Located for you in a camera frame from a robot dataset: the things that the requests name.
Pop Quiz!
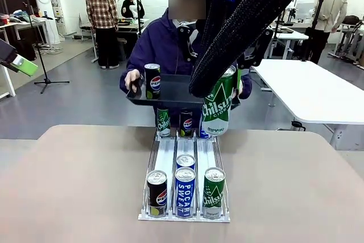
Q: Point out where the small black floor object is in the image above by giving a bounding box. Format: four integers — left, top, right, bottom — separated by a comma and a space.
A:
290, 120, 307, 132

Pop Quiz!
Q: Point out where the large white table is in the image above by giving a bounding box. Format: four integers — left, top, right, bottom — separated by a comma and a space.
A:
250, 58, 364, 150

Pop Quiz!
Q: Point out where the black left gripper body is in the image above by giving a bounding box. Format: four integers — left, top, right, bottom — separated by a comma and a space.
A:
0, 38, 17, 66

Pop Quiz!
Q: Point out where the black microphone stand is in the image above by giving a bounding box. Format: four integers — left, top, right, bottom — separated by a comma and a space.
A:
22, 1, 71, 94

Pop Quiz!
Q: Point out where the black camera tripod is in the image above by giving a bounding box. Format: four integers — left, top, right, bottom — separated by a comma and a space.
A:
301, 0, 328, 62

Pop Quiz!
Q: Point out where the white desk with black mat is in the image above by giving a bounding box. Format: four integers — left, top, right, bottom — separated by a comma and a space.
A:
271, 25, 309, 59

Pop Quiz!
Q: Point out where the person's left forearm purple sleeve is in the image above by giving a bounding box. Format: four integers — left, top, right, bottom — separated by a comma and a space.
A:
243, 75, 253, 100

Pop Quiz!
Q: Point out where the person's right hand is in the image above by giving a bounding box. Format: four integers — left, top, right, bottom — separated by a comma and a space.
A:
124, 69, 140, 92

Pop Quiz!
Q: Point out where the person in beige jacket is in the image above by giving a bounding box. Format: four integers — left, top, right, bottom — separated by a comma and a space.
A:
308, 0, 348, 64

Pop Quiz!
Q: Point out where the person in purple jacket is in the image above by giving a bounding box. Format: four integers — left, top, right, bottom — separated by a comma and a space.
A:
119, 0, 253, 127

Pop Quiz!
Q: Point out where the clear three-lane can rack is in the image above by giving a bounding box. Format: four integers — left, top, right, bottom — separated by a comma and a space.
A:
138, 129, 231, 223

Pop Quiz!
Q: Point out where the black Pepsi can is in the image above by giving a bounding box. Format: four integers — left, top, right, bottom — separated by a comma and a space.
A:
146, 170, 168, 217
179, 109, 193, 138
144, 63, 162, 99

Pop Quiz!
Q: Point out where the black bag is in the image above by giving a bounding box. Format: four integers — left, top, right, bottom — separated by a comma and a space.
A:
13, 38, 37, 64

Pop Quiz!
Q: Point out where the white table with clutter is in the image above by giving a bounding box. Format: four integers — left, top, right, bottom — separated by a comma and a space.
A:
0, 17, 52, 62

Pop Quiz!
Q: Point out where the black plastic serving tray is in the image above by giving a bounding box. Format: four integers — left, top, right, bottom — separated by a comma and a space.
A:
126, 73, 242, 110

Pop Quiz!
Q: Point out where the green Chilsung cider can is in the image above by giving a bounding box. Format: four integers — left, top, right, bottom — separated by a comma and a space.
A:
203, 167, 226, 220
201, 65, 238, 137
156, 107, 171, 138

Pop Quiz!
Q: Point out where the blue Pocari Sweat can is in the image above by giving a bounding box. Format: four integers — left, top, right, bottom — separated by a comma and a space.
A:
176, 154, 196, 171
174, 167, 197, 218
198, 113, 206, 138

